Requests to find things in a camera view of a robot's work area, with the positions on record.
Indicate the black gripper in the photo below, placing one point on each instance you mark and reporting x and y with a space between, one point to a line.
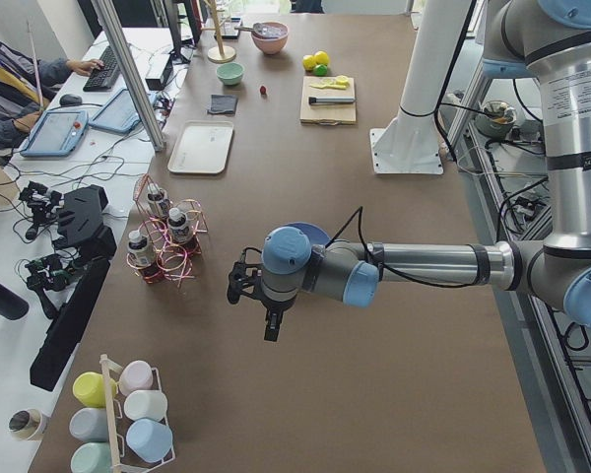
276 304

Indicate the blue round plate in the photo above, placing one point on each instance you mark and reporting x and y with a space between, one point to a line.
315 234

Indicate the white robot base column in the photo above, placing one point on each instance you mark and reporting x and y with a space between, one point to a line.
410 143

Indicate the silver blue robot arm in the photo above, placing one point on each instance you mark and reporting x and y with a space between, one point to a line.
551 42

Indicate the person hand on keyboard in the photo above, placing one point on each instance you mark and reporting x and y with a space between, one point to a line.
84 67

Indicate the tea bottle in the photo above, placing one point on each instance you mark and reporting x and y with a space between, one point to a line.
158 201
178 226
141 250

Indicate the pink cup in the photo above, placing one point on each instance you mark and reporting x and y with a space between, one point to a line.
137 375

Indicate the white cup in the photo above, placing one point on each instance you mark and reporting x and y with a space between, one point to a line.
150 404

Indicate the light blue cup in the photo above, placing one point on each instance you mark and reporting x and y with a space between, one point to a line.
149 439

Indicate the cream rabbit tray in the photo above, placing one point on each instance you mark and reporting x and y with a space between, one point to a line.
202 147

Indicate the yellow cup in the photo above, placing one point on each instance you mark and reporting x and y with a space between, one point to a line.
88 389

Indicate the black long case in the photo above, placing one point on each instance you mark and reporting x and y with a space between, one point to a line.
66 331

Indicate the grey cup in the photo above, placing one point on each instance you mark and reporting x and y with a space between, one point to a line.
89 425

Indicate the steel muddler black tip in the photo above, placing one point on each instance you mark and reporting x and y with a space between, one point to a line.
330 100

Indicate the grey folded cloth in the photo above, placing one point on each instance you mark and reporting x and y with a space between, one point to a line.
223 104

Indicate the bamboo cutting board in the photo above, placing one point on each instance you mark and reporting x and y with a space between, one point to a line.
327 114

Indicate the mint green cup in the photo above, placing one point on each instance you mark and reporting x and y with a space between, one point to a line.
91 457

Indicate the yellow plastic knife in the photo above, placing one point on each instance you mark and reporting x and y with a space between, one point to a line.
329 85

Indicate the lemon slice near edge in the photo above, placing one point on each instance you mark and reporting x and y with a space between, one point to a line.
342 80

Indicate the green bowl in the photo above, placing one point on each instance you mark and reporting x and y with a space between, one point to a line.
230 74

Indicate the green lime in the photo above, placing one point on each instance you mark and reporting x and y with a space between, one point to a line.
320 70

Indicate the blue teach pendant far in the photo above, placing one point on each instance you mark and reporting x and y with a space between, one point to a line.
118 115

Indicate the blue teach pendant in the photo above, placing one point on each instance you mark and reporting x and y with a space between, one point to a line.
56 134
118 115

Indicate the yellow lemon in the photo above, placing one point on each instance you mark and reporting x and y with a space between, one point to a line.
308 62
321 58

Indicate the wooden cup tree stand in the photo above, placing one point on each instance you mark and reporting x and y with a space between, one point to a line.
221 53

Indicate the black water bottle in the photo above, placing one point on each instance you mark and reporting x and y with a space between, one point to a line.
12 306

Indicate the pink bowl with ice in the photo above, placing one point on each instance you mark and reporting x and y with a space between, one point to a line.
273 44

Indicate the blue teach pendant near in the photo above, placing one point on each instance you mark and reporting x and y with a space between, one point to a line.
56 134

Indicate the metal ice scoop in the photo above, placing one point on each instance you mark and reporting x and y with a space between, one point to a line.
262 29

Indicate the black keyboard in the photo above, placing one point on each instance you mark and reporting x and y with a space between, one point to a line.
105 78

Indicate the computer mouse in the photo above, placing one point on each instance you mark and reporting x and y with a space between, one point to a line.
70 100

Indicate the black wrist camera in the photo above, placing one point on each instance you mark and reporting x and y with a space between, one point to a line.
245 278

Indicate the copper wire bottle rack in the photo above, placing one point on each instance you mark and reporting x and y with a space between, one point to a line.
174 261

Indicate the aluminium frame post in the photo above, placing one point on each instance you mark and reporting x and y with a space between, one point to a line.
108 19

